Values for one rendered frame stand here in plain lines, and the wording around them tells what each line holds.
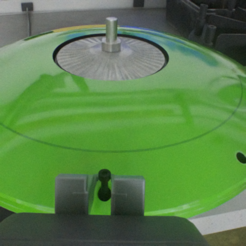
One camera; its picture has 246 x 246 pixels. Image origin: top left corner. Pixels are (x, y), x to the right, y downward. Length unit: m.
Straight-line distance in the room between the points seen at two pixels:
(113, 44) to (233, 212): 0.24
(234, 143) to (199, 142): 0.03
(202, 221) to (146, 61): 0.20
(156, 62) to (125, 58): 0.03
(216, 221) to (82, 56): 0.25
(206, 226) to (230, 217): 0.03
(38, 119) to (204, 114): 0.12
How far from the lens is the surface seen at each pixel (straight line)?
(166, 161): 0.20
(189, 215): 0.20
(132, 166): 0.20
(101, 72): 0.26
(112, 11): 1.05
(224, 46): 0.57
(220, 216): 0.40
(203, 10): 0.64
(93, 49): 0.29
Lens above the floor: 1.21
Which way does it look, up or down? 36 degrees down
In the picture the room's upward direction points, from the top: 3 degrees clockwise
